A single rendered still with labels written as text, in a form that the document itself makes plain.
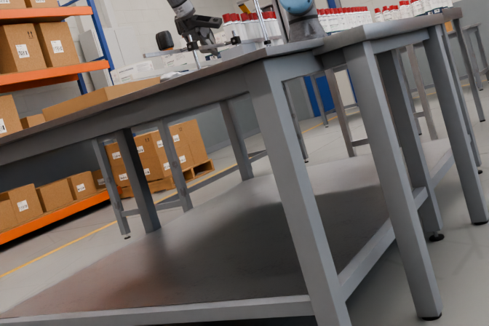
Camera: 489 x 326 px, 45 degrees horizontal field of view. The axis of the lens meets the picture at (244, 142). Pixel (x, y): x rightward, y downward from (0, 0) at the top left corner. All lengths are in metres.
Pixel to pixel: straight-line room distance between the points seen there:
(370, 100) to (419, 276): 0.50
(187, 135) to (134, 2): 3.07
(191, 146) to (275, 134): 5.49
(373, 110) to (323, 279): 0.48
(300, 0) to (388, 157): 0.76
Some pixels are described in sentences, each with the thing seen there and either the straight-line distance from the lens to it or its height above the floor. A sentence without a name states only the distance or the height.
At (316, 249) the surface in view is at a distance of 1.43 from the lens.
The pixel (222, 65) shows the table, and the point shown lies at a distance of 1.39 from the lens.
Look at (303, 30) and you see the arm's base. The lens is 2.29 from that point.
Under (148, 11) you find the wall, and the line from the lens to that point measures 9.48.
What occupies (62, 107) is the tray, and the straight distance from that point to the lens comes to 1.79.
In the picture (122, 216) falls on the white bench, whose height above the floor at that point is 0.17.
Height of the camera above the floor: 0.74
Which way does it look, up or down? 4 degrees down
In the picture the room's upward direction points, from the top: 17 degrees counter-clockwise
